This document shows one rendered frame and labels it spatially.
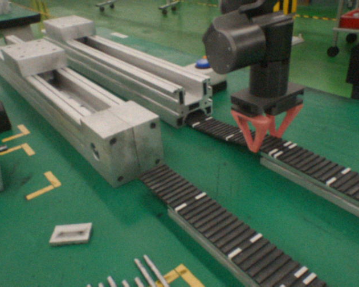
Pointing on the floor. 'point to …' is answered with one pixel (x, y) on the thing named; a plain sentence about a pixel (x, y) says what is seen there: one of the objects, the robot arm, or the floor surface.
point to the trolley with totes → (350, 25)
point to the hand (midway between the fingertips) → (264, 141)
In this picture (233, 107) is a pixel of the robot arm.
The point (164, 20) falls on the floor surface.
